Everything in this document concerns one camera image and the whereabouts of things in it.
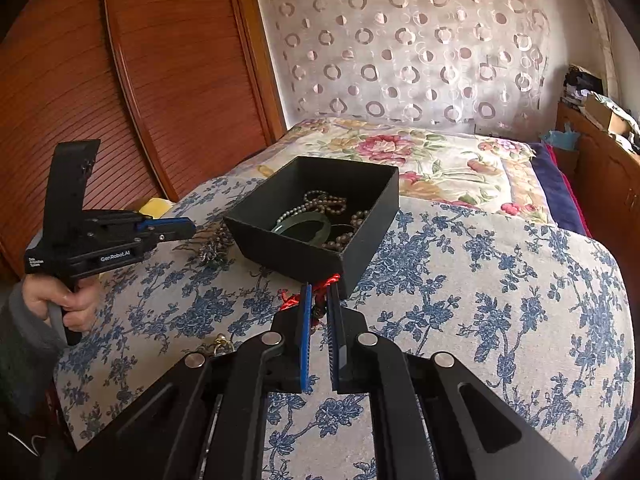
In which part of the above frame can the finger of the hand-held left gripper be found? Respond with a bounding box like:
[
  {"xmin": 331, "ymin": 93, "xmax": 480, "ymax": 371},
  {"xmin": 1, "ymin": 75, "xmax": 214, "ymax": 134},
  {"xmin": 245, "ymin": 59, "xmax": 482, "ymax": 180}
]
[
  {"xmin": 150, "ymin": 220, "xmax": 197, "ymax": 246},
  {"xmin": 132, "ymin": 211, "xmax": 192, "ymax": 232}
]

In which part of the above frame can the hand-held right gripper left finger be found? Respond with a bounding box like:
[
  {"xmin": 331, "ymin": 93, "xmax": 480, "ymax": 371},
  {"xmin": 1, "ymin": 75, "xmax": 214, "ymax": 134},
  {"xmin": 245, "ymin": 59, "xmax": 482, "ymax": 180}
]
[{"xmin": 75, "ymin": 282, "xmax": 316, "ymax": 480}]

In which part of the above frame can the red cord bracelet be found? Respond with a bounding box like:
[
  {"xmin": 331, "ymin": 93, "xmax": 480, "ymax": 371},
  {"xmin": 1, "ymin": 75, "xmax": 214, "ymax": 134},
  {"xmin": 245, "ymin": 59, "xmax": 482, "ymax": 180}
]
[{"xmin": 280, "ymin": 272, "xmax": 346, "ymax": 331}]

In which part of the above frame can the white window curtain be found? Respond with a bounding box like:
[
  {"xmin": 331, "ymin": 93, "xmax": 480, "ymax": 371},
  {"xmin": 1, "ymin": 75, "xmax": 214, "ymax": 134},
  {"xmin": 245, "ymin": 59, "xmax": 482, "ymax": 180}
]
[{"xmin": 562, "ymin": 0, "xmax": 616, "ymax": 96}]

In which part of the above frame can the cardboard box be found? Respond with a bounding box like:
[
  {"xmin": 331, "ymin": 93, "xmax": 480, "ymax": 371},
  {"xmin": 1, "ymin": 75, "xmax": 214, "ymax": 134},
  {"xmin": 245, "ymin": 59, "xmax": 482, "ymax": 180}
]
[{"xmin": 584, "ymin": 92, "xmax": 640, "ymax": 136}]

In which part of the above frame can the green jade bangle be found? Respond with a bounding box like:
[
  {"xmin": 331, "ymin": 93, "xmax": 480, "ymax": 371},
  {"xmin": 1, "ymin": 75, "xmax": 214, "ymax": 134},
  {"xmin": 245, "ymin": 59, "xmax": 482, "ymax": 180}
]
[{"xmin": 271, "ymin": 214, "xmax": 332, "ymax": 247}]

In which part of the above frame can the circle patterned curtain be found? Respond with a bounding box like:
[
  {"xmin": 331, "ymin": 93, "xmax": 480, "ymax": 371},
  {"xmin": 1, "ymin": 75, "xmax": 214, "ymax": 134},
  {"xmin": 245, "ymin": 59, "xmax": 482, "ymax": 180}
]
[{"xmin": 255, "ymin": 0, "xmax": 551, "ymax": 136}]

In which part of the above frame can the pink floral quilt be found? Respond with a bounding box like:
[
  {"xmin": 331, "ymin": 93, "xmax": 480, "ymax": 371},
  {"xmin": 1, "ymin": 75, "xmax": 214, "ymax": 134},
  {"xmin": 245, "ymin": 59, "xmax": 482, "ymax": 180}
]
[{"xmin": 257, "ymin": 117, "xmax": 556, "ymax": 226}]

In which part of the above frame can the yellow cloth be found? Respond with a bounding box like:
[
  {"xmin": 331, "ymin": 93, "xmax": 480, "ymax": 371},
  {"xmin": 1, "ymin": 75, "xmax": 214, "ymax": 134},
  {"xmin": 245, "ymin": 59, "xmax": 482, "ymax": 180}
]
[{"xmin": 139, "ymin": 197, "xmax": 175, "ymax": 217}]

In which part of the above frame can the metal hair comb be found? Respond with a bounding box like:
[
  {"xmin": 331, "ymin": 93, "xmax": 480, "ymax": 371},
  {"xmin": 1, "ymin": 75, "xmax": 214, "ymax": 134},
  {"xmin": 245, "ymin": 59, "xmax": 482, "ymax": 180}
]
[{"xmin": 197, "ymin": 225, "xmax": 236, "ymax": 266}]

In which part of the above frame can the blue plastic bag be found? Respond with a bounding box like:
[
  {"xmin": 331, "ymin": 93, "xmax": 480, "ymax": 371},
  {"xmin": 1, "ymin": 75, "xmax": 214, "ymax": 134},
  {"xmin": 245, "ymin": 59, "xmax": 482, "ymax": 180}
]
[{"xmin": 540, "ymin": 121, "xmax": 581, "ymax": 151}]

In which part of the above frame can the pile of dark clothes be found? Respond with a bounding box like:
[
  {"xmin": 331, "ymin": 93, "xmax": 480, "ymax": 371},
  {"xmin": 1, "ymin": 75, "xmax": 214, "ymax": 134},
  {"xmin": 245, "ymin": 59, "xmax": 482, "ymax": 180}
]
[{"xmin": 562, "ymin": 64, "xmax": 606, "ymax": 106}]

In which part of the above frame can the blue floral bedsheet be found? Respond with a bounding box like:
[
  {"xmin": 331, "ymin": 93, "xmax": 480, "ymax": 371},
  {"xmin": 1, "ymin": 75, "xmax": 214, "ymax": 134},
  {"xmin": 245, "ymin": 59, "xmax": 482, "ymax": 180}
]
[{"xmin": 55, "ymin": 175, "xmax": 636, "ymax": 480}]

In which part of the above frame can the wooden wardrobe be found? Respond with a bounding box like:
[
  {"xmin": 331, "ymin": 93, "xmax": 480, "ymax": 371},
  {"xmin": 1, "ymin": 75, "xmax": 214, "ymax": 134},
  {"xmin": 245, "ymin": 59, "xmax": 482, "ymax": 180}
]
[{"xmin": 0, "ymin": 0, "xmax": 288, "ymax": 281}]

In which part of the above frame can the wooden cabinet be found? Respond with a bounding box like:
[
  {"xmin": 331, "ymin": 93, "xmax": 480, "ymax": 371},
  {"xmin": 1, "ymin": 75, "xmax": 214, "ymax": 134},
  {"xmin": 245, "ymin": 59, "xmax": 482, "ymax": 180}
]
[{"xmin": 555, "ymin": 101, "xmax": 640, "ymax": 281}]

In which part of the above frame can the navy blanket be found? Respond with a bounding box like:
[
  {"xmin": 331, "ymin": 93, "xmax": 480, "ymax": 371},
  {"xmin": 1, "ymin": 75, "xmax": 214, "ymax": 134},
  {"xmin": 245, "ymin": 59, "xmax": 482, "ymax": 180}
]
[{"xmin": 527, "ymin": 142, "xmax": 593, "ymax": 238}]

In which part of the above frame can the person's left hand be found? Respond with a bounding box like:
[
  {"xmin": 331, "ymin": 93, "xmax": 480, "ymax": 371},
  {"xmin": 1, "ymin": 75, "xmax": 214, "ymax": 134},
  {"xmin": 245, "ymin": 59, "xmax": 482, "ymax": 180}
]
[{"xmin": 22, "ymin": 277, "xmax": 101, "ymax": 333}]

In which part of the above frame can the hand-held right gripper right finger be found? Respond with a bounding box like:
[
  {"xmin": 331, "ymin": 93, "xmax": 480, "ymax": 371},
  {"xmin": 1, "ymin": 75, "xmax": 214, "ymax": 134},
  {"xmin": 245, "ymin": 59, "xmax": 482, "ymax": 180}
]
[{"xmin": 326, "ymin": 284, "xmax": 586, "ymax": 480}]

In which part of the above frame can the person's left forearm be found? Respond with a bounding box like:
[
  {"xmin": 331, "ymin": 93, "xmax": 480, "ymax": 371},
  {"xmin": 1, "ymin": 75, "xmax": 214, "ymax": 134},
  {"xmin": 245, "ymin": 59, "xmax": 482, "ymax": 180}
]
[{"xmin": 0, "ymin": 285, "xmax": 66, "ymax": 431}]

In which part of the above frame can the black box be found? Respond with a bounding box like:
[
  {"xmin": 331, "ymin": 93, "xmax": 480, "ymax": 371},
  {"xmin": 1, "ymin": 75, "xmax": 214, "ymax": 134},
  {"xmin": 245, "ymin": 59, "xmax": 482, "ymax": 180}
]
[{"xmin": 222, "ymin": 155, "xmax": 401, "ymax": 301}]

